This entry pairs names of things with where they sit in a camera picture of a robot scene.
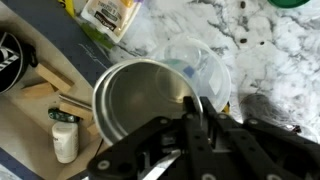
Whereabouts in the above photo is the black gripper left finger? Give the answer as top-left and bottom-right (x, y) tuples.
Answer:
(87, 96), (218, 180)

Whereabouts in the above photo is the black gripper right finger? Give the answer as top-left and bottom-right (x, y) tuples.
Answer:
(199, 97), (320, 180)

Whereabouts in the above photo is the silver metal cup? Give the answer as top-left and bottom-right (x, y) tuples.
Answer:
(91, 58), (204, 147)

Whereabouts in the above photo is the yellow torch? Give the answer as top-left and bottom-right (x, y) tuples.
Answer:
(222, 101), (232, 116)

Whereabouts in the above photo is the clear plastic cup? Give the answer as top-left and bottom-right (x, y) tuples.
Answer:
(151, 35), (233, 114)

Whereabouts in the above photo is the small wooden block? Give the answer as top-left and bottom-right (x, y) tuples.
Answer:
(59, 101), (94, 122)
(86, 122), (101, 138)
(34, 63), (75, 94)
(21, 82), (56, 98)

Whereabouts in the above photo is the small white pill bottle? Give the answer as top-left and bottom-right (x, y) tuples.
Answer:
(51, 121), (80, 164)

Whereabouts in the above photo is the sachet with purple top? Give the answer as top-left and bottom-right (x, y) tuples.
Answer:
(80, 0), (143, 44)

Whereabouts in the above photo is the round green plastic lid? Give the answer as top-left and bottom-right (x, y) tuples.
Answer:
(268, 0), (311, 9)

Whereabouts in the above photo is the black round disc white print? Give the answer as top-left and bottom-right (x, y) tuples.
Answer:
(0, 31), (38, 94)

